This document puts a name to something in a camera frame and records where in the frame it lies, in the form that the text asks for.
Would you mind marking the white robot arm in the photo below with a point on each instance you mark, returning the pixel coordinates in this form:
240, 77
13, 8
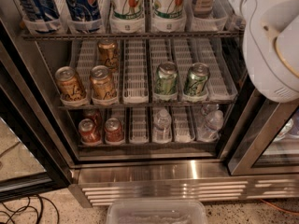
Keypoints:
271, 46

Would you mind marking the left white label bottle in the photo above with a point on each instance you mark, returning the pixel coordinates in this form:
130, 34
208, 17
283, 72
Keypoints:
202, 0

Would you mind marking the right 7up zero bottle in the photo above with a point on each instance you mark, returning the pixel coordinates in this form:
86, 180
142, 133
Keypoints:
168, 15

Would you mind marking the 7up zero bottle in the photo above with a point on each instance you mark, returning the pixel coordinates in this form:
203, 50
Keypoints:
126, 15
168, 15

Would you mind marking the right rear water bottle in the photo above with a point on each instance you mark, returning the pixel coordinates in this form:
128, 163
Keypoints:
206, 109

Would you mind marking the left 7up zero bottle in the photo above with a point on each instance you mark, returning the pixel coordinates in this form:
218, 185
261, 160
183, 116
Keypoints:
126, 15

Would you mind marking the right front water bottle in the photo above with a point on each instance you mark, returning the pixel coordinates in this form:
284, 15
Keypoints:
212, 124

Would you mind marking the stainless steel beverage fridge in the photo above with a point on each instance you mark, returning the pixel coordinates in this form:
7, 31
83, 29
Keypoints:
185, 168

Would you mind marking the middle clear water bottle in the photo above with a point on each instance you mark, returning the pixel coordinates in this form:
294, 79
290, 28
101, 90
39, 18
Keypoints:
161, 127

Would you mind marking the right blue Pepsi bottle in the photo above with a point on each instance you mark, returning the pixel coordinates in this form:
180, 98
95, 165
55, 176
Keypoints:
85, 15

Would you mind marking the blue pepsi bottle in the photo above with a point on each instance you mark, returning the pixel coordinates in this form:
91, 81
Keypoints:
43, 14
85, 15

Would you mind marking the left blue Pepsi bottle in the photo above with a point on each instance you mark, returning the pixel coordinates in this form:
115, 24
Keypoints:
43, 14

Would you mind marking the left glass fridge door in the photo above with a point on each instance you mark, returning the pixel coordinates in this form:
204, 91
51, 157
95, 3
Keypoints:
30, 161

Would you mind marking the right green can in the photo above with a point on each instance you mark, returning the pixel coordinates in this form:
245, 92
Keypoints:
198, 75

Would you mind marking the green can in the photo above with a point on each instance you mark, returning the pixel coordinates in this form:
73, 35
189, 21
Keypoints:
198, 75
165, 83

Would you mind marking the left green can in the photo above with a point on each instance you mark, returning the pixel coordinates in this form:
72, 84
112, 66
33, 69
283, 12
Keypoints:
165, 83

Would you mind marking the rear gold can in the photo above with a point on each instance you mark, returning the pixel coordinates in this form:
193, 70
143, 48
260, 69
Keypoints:
108, 54

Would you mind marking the gold can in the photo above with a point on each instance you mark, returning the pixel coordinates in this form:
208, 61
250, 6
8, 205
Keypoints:
104, 90
108, 54
70, 86

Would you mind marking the red can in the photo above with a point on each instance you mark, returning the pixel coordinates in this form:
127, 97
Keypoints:
114, 131
88, 131
94, 115

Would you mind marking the rear red can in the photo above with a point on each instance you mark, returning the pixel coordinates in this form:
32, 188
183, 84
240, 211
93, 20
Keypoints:
94, 115

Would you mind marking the front left gold can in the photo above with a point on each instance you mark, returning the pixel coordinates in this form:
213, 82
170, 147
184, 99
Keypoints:
70, 86

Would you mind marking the front left red can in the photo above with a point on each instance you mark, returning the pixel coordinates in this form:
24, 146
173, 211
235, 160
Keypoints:
88, 131

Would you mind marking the clear plastic bin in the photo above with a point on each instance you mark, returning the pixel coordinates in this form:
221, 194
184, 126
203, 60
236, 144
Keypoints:
156, 211

